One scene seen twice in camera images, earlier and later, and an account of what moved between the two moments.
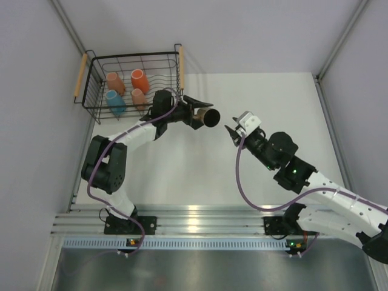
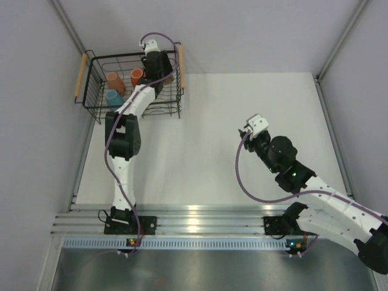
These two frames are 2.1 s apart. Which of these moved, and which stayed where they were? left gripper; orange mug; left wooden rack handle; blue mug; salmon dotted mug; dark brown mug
Moved: dark brown mug; left gripper
Stayed: salmon dotted mug; left wooden rack handle; orange mug; blue mug
